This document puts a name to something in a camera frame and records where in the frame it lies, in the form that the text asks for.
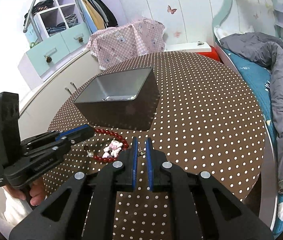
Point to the person's left hand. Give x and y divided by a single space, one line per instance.
34 194

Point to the hanging clothes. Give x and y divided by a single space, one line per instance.
96 15

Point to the pearl earring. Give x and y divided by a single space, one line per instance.
87 150

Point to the pink white bear charm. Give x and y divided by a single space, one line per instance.
113 149

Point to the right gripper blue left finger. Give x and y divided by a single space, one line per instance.
84 206

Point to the red white storage stool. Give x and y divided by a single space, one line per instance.
202 48

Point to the beige curved cabinet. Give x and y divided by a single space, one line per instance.
39 107

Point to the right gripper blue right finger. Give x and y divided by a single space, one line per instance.
201 207

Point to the mint drawer unit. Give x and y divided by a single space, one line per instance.
41 61

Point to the purple white shelf unit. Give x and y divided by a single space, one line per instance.
46 18

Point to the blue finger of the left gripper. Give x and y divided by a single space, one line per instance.
47 156
78 134

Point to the teal bed sheet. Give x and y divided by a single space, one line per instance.
258 79

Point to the pink bear patterned cloth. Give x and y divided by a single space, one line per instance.
114 45

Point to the dark metal tin box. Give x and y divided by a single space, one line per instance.
125 100

